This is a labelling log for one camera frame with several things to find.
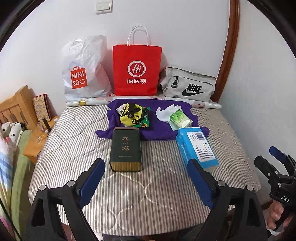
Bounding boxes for white tube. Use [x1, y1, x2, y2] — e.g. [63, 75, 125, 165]
[47, 118, 59, 132]

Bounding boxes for white light switch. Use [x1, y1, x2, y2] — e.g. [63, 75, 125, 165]
[95, 0, 114, 14]

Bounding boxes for black cable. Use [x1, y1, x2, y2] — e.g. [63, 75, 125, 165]
[0, 197, 19, 241]

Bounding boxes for rolled printed paper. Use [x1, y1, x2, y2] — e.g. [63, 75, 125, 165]
[66, 95, 222, 110]

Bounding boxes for white spotted plush toy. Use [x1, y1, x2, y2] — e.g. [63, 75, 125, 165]
[0, 122, 23, 149]

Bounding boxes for green blanket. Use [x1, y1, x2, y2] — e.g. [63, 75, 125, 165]
[10, 130, 35, 232]

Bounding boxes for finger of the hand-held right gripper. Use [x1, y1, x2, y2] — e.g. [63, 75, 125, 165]
[269, 146, 296, 171]
[254, 156, 281, 178]

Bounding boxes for patterned book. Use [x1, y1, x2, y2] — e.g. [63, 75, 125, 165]
[32, 93, 51, 123]

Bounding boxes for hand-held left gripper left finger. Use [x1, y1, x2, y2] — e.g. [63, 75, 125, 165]
[22, 158, 106, 241]

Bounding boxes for white plastic shopping bag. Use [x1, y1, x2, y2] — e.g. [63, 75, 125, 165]
[61, 35, 112, 100]

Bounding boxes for brown wooden door frame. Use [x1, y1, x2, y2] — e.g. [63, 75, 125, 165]
[216, 0, 240, 103]

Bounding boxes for person's right hand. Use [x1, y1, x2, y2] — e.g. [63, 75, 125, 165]
[267, 200, 289, 232]

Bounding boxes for yellow pouch black strap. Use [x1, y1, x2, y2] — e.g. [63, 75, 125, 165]
[119, 103, 148, 127]

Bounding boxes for plush toys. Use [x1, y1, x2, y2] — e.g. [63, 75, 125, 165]
[0, 137, 15, 209]

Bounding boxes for wooden headboard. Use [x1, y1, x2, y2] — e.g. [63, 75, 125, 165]
[0, 85, 38, 130]

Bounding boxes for wooden nightstand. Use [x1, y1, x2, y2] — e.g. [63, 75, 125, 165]
[23, 116, 59, 165]

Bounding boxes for purple cloth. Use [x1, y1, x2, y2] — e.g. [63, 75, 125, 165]
[95, 98, 210, 142]

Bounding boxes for green tissue pack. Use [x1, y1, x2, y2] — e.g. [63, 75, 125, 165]
[169, 109, 193, 129]

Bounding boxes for red paper bag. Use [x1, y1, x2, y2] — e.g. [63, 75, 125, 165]
[112, 25, 162, 96]

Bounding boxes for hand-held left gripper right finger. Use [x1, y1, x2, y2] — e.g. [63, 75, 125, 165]
[187, 159, 266, 241]

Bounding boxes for grey waist bag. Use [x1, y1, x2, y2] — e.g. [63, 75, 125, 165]
[158, 67, 216, 103]

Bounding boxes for green packet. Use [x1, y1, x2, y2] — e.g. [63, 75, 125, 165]
[139, 107, 151, 129]

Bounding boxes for dark green tea tin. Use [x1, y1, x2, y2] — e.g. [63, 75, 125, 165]
[109, 127, 142, 173]

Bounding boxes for striped mattress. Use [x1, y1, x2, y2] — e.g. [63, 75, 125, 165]
[28, 102, 260, 237]

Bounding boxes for blue tissue box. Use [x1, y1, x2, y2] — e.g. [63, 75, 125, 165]
[176, 127, 220, 173]

